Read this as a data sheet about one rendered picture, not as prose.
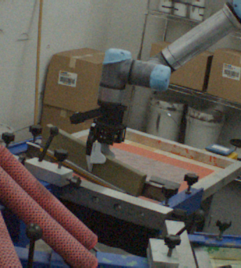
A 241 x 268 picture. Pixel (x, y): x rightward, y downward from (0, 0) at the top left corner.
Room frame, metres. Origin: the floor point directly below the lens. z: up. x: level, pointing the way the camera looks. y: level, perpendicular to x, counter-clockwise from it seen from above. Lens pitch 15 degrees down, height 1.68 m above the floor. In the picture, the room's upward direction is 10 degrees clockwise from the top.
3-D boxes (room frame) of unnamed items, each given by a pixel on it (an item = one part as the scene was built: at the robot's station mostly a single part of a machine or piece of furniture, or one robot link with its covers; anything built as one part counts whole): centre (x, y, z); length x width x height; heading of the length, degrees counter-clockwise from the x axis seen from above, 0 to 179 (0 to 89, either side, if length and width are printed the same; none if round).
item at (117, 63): (2.08, 0.04, 1.33); 0.09 x 0.08 x 0.11; 81
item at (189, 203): (1.99, -0.19, 0.97); 0.30 x 0.05 x 0.07; 154
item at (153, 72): (2.09, -0.06, 1.33); 0.11 x 0.11 x 0.08; 81
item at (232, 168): (2.32, -0.05, 0.97); 0.79 x 0.58 x 0.04; 154
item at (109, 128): (2.08, 0.04, 1.17); 0.09 x 0.08 x 0.12; 64
